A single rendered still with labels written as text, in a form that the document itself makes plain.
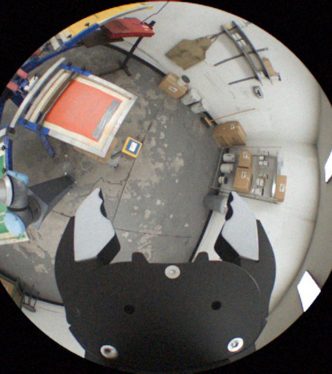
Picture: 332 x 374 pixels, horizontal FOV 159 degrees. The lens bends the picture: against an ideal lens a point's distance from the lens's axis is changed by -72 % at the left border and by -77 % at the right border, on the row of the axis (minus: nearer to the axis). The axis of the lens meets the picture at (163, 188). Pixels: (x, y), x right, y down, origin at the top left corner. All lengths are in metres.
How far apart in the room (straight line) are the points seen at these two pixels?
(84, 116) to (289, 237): 3.67
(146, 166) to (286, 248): 3.38
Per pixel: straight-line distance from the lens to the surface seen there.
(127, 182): 1.96
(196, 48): 2.47
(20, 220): 0.60
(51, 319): 3.70
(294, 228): 3.18
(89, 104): 1.05
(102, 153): 0.89
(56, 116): 1.05
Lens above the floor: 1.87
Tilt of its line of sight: 55 degrees down
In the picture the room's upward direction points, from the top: 105 degrees clockwise
